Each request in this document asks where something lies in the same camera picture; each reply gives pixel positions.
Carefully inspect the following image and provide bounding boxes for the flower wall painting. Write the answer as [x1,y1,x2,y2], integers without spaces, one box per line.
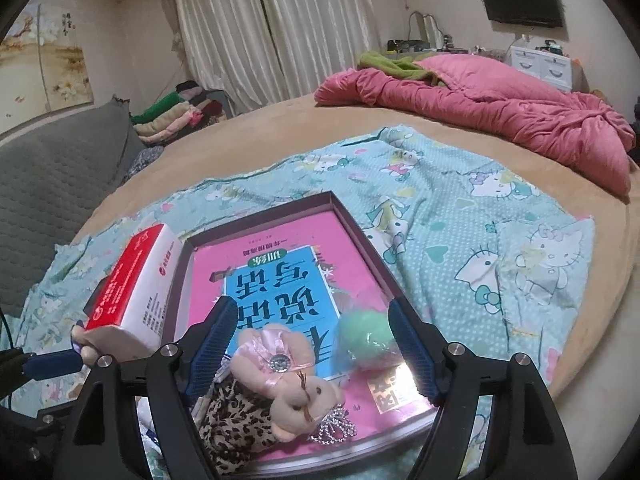
[0,2,96,136]

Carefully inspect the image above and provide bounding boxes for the stack of folded clothes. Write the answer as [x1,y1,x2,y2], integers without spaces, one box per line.
[131,80,223,147]

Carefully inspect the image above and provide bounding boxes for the beige plush bear purple dress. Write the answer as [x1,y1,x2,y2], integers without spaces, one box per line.
[70,325,101,366]

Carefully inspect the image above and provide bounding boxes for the pink quilt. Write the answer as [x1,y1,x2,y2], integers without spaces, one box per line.
[314,55,638,196]

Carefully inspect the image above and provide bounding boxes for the cartoon cat printed blanket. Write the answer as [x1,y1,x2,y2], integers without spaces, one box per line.
[10,127,596,480]

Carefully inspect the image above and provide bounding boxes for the white drawer cabinet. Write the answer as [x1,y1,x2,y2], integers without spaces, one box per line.
[507,45,583,92]

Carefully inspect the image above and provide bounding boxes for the bed with tan sheet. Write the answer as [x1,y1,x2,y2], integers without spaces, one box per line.
[70,92,640,401]

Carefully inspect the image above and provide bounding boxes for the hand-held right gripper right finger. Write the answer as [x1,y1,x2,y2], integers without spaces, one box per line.
[389,297,571,480]

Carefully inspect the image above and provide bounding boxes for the beige plush bear pink dress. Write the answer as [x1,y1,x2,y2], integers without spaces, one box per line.
[230,322,346,443]

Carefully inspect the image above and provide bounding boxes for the pink book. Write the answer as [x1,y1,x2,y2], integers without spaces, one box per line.
[192,210,431,441]

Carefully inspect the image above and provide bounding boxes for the white curtains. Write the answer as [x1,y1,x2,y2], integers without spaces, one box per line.
[167,0,381,116]

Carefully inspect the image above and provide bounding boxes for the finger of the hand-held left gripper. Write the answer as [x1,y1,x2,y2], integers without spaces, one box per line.
[0,346,85,378]

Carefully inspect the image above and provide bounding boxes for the silver tiara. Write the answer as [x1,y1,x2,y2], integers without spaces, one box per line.
[307,405,358,443]

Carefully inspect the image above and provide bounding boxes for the black cable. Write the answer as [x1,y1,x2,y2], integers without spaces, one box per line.
[0,305,16,406]

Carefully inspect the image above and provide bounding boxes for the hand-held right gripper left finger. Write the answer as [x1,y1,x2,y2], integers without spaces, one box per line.
[62,296,239,480]

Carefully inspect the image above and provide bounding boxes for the dark patterned cloth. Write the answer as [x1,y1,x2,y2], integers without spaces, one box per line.
[125,145,166,181]

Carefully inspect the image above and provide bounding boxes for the pale green plush ball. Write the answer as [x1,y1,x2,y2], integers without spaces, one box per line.
[335,310,401,371]

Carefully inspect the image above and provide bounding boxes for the red tissue box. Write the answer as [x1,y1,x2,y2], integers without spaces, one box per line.
[82,223,185,353]

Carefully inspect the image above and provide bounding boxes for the cluttered side table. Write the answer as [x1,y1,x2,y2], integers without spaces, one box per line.
[387,10,501,58]

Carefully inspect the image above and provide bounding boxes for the green cloth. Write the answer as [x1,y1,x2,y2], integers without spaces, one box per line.
[357,51,446,86]

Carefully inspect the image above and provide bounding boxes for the dark shallow tray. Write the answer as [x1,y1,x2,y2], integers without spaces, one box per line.
[165,191,441,466]

